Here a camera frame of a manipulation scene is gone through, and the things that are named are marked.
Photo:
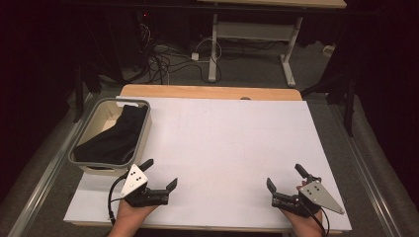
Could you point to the person's right hand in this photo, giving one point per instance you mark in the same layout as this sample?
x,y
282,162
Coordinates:
x,y
304,227

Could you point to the beige basket with grey rim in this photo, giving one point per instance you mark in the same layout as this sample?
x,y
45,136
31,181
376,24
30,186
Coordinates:
x,y
99,123

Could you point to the black knit vest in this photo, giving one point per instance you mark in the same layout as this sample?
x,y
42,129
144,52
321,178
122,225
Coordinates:
x,y
118,138

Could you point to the small white floor box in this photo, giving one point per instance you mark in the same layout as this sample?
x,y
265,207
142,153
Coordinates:
x,y
328,49

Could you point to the person's left hand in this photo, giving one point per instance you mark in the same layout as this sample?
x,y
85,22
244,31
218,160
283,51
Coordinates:
x,y
130,215

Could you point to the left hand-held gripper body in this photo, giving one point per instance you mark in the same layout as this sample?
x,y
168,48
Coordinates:
x,y
133,180

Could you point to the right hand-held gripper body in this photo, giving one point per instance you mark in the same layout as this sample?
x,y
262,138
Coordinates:
x,y
319,196

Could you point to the metal floor rail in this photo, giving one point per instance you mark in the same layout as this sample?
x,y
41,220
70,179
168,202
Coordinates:
x,y
365,184
49,171

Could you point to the white power adapter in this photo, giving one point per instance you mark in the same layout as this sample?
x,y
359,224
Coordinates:
x,y
195,56

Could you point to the white board table cover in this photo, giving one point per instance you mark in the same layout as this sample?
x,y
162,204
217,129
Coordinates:
x,y
224,148

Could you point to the black metal stand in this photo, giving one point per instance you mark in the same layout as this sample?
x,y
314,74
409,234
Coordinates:
x,y
78,95
349,108

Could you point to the grey metal frame stand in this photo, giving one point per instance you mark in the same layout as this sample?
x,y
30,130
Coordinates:
x,y
253,31

